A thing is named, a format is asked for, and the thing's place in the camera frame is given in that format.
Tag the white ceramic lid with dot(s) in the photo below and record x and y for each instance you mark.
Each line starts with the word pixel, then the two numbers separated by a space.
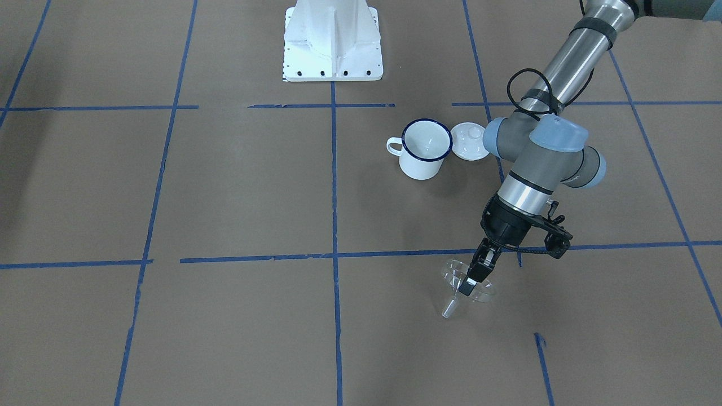
pixel 468 141

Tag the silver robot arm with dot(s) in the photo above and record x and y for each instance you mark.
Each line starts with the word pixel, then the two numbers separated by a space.
pixel 546 150

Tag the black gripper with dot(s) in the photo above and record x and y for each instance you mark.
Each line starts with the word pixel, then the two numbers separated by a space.
pixel 501 223

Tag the white enamel mug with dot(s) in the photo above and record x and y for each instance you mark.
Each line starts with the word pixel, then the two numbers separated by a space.
pixel 422 148

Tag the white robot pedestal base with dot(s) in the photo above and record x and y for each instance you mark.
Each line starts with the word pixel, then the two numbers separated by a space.
pixel 332 41

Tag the clear glass funnel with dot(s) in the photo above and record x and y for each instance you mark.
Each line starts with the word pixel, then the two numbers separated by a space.
pixel 454 275

